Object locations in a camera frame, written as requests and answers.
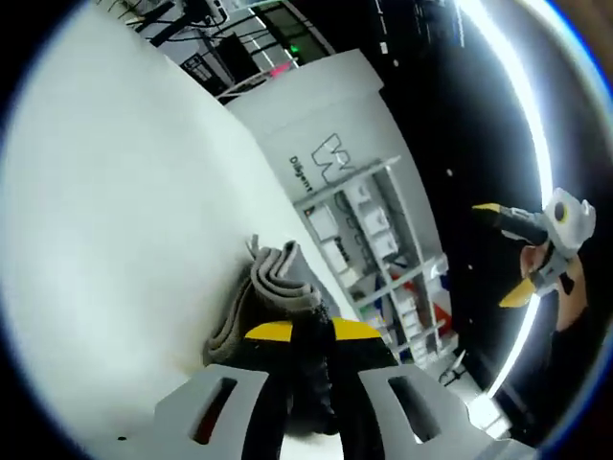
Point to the grey towel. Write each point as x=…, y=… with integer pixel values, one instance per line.
x=268, y=282

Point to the person's right hand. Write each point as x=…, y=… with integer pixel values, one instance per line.
x=574, y=304

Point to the grey metal shelving unit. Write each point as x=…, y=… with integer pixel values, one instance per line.
x=404, y=230

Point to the rows of white storage boxes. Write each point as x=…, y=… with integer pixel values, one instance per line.
x=369, y=223

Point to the overhead dark display screen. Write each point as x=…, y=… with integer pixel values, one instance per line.
x=440, y=24

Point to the pink tag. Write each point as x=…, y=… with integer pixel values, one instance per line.
x=279, y=71

